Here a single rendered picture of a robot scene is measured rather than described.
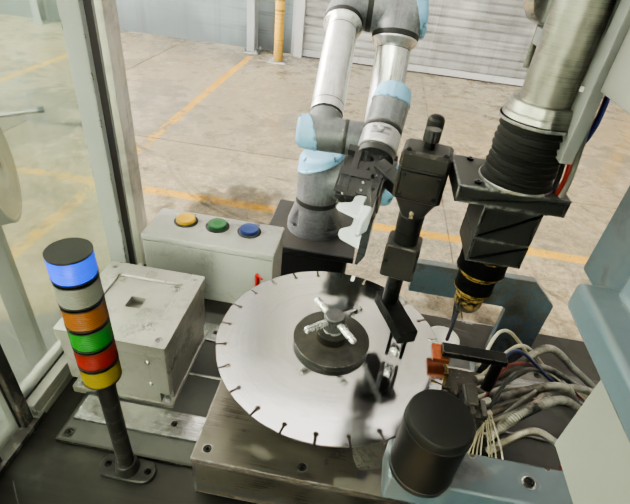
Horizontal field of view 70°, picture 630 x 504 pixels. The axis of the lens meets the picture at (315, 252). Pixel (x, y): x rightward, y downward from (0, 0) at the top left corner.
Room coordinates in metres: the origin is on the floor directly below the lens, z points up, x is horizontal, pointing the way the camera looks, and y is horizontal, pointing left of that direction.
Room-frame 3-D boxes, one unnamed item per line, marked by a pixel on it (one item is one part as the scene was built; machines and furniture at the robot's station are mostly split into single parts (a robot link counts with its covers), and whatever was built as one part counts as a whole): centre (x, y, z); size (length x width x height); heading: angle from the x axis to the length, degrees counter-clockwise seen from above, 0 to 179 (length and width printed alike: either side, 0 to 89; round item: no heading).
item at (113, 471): (0.35, 0.24, 0.76); 0.09 x 0.03 x 0.03; 85
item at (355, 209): (0.65, -0.06, 1.06); 0.09 x 0.06 x 0.03; 168
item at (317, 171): (1.09, 0.00, 0.91); 0.13 x 0.12 x 0.14; 87
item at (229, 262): (0.79, 0.22, 0.82); 0.28 x 0.11 x 0.15; 85
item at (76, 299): (0.35, 0.24, 1.11); 0.05 x 0.04 x 0.03; 175
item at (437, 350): (0.45, -0.23, 0.95); 0.10 x 0.03 x 0.07; 85
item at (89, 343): (0.35, 0.24, 1.05); 0.05 x 0.04 x 0.03; 175
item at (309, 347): (0.47, -0.04, 0.96); 0.11 x 0.11 x 0.03
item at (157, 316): (0.55, 0.29, 0.82); 0.18 x 0.18 x 0.15; 85
